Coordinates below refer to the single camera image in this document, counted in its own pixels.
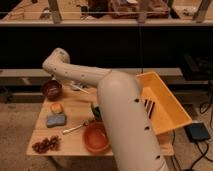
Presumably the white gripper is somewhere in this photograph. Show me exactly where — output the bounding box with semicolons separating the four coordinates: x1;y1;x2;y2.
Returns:
53;77;87;88

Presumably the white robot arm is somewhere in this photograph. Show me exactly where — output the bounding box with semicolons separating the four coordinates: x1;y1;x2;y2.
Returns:
42;48;169;171

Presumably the purple bowl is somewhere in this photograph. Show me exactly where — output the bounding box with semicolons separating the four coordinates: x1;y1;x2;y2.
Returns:
41;80;62;101

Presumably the orange bowl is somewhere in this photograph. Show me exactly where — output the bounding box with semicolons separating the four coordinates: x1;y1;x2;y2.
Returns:
82;122;110;154

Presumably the wooden table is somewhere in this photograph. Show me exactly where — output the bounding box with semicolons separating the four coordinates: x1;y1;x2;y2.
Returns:
26;86;174;156

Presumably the yellow red apple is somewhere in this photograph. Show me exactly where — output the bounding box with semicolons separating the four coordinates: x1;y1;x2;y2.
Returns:
50;103;63;114

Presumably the dark green cup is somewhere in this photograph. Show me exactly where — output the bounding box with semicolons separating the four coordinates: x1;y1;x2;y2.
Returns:
90;103;102;121

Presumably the metal spoon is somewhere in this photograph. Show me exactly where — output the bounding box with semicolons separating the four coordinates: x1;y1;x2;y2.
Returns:
62;120;95;135

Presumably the blue sponge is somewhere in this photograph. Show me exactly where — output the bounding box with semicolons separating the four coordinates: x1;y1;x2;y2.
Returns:
46;114;66;128

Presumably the bunch of red grapes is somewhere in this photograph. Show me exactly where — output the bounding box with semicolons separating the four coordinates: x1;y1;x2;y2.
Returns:
32;136;60;154

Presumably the brown striped block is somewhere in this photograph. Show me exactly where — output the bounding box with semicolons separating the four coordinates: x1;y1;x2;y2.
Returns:
144;99;155;118

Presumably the yellow plastic bin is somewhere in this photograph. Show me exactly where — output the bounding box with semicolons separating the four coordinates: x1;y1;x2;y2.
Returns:
137;72;192;135

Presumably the black foot pedal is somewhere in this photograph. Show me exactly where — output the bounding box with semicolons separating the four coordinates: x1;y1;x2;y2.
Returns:
184;123;211;142

